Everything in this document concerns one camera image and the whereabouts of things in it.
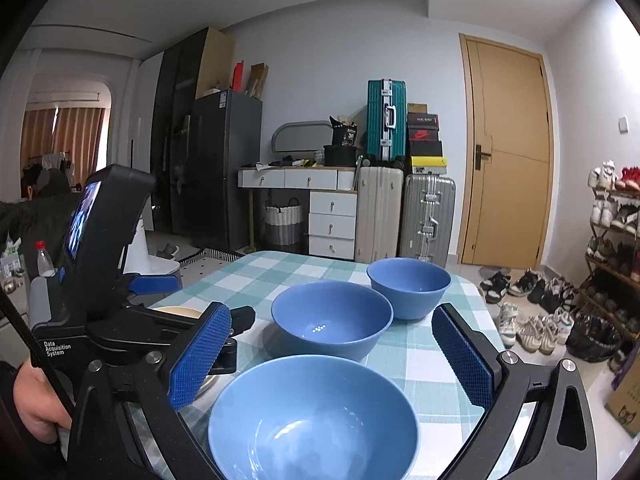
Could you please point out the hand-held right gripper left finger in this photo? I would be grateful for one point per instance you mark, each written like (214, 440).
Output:
(200, 355)

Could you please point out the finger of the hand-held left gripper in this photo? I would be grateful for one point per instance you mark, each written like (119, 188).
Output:
(244, 317)
(225, 357)

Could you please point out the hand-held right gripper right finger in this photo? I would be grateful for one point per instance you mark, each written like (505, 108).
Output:
(462, 360)

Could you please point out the cream round plate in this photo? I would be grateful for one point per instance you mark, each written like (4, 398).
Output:
(182, 311)
(210, 387)

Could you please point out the blue bowl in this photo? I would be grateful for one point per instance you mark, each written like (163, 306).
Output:
(310, 420)
(410, 285)
(330, 320)

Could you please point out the person's left hand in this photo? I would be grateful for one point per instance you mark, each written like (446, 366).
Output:
(35, 400)

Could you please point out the white cylindrical appliance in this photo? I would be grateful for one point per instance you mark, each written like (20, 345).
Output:
(139, 242)

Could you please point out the grey white side table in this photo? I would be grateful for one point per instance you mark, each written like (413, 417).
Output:
(167, 266)

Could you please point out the clear plastic bottle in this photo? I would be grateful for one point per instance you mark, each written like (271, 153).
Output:
(46, 262)

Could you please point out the black white striped rug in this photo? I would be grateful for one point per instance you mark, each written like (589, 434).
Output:
(210, 255)

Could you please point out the teal checkered tablecloth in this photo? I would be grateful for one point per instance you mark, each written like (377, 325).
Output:
(300, 267)

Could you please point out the pile of assorted shoes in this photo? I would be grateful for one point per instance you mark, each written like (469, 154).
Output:
(535, 330)

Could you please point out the dark grey quilted bag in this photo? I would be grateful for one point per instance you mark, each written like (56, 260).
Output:
(30, 220)

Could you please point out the grey door mat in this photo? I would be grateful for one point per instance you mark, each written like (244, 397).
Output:
(495, 272)

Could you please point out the grey white woven basket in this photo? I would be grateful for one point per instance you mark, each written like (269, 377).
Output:
(282, 225)

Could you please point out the brown curtain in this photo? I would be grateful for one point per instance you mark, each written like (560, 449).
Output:
(75, 140)

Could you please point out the cream trash bin black bag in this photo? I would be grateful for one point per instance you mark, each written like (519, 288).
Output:
(592, 335)

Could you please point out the dark grey refrigerator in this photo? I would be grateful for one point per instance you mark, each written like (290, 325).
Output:
(225, 160)

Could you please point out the white drawer desk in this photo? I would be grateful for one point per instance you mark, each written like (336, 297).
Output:
(330, 205)

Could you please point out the silver suitcase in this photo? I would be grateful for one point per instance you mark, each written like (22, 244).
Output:
(425, 220)

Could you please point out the dark wardrobe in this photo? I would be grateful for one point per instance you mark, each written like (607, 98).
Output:
(175, 110)

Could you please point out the cream suitcase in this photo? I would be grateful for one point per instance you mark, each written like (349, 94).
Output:
(380, 215)

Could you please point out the brown printed cardboard box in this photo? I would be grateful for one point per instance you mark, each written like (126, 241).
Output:
(625, 405)

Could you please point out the black round box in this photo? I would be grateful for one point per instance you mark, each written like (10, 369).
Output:
(340, 155)

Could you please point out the oval grey framed mirror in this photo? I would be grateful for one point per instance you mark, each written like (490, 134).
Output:
(300, 135)

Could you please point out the yellow shoe box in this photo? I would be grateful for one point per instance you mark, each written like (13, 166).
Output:
(430, 166)

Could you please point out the large tan cardboard box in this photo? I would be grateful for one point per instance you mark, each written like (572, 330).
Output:
(215, 60)

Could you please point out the black shopping bag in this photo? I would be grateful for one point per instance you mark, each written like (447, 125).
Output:
(346, 132)

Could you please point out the shoe rack with shoes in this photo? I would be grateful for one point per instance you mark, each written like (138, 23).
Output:
(612, 210)

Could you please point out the tan wooden door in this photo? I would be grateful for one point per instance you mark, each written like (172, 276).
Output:
(510, 150)

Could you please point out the small cardboard box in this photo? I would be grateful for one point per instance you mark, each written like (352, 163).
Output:
(257, 80)

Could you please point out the red black shoe box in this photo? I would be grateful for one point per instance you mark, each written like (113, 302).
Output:
(425, 134)

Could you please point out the teal suitcase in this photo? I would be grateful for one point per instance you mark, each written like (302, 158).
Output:
(377, 120)

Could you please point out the brown shoe box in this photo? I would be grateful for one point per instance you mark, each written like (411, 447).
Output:
(417, 108)

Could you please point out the white light switch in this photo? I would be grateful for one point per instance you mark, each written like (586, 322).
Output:
(622, 124)

